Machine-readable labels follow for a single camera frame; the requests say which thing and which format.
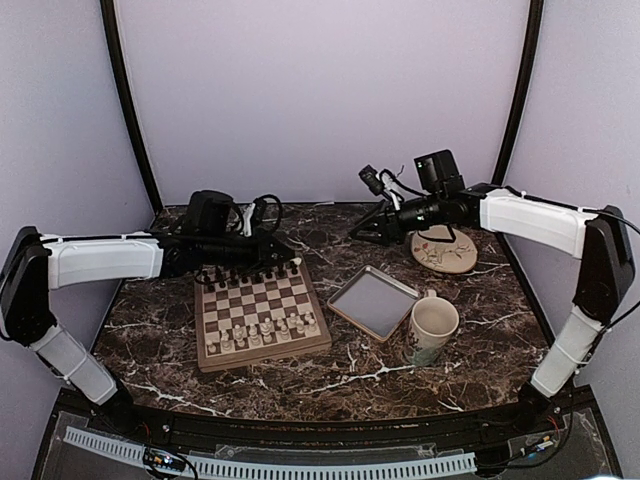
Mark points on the ceramic mug shell print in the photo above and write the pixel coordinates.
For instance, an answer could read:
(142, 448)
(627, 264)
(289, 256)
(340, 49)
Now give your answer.
(433, 320)

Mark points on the metal tray wood rim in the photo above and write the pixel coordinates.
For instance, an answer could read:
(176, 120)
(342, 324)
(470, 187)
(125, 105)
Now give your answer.
(374, 302)

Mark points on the white chess piece tall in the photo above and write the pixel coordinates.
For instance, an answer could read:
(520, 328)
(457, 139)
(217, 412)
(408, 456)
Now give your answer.
(267, 330)

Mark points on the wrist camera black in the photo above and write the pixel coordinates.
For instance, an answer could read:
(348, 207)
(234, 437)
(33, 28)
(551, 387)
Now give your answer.
(207, 213)
(438, 173)

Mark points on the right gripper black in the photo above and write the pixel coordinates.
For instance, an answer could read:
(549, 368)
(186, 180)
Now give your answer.
(387, 225)

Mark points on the dark chess piece far left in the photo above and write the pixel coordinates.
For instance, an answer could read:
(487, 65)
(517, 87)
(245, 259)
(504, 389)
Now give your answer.
(208, 282)

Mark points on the wooden chess board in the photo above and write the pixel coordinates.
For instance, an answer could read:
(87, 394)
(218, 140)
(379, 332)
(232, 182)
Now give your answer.
(248, 303)

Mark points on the white slotted cable duct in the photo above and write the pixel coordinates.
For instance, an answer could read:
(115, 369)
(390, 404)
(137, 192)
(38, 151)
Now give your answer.
(245, 463)

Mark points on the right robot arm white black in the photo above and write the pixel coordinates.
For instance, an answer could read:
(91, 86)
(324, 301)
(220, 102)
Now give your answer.
(590, 249)

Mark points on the black frame post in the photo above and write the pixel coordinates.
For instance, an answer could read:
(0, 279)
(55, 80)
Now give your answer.
(520, 91)
(126, 100)

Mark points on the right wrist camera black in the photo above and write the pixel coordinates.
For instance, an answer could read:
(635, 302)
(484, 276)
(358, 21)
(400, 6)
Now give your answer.
(438, 173)

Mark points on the beige decorated ceramic plate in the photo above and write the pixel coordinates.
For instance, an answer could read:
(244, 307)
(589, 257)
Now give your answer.
(439, 250)

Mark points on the black front rail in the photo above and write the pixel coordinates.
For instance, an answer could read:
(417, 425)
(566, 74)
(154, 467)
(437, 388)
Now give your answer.
(263, 416)

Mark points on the white bishop chess piece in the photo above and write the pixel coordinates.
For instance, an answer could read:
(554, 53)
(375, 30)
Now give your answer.
(254, 337)

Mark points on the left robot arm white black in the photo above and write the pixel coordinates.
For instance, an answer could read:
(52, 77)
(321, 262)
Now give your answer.
(39, 265)

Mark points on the right black frame post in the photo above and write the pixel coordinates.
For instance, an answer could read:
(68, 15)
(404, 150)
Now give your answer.
(520, 91)

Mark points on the left black frame post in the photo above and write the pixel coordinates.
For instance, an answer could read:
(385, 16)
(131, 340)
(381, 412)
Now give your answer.
(126, 100)

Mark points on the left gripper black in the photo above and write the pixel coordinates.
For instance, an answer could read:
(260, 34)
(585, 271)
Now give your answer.
(261, 253)

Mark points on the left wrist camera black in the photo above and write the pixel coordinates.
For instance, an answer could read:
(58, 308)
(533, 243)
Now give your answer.
(207, 213)

